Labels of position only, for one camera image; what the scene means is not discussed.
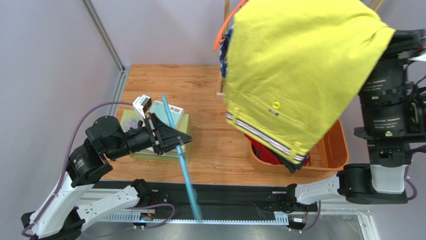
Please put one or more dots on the wooden clothes rack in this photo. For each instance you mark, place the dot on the wooden clothes rack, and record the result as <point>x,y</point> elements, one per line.
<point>375,5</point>

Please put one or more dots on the light blue hanger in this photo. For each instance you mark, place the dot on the light blue hanger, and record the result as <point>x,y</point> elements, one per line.
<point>191,192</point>

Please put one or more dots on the black trousers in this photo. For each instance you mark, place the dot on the black trousers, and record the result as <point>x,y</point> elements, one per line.
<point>274,158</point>

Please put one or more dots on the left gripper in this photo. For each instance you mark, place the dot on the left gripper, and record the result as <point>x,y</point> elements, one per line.
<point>167,138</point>

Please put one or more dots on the blue patterned trousers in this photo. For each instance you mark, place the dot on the blue patterned trousers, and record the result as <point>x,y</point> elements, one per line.
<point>223,52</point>

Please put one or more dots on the green box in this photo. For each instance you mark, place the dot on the green box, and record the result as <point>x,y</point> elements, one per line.
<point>184,126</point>

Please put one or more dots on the aluminium frame post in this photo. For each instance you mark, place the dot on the aluminium frame post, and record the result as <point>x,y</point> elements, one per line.
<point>98,24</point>

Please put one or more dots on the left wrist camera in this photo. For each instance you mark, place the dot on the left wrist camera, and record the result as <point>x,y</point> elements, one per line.
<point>141,105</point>

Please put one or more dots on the orange plastic basket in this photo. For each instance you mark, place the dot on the orange plastic basket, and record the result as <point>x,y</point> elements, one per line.
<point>327,157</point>

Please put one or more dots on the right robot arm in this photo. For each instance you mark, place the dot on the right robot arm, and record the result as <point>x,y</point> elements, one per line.
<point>394,127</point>

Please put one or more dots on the yellow-green trousers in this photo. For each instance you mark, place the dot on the yellow-green trousers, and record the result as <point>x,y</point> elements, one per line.
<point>293,67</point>

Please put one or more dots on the teal book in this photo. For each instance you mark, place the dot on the teal book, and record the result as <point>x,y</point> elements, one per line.
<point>158,108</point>

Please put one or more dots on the orange hanger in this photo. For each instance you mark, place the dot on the orange hanger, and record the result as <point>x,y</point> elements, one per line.
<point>227,16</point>

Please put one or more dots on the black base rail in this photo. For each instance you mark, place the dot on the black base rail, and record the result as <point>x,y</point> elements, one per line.
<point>219,204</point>

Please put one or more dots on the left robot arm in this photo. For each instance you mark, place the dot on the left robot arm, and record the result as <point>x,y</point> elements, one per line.
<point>61,217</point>

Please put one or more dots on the red trousers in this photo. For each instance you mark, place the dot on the red trousers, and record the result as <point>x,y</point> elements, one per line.
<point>256,146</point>

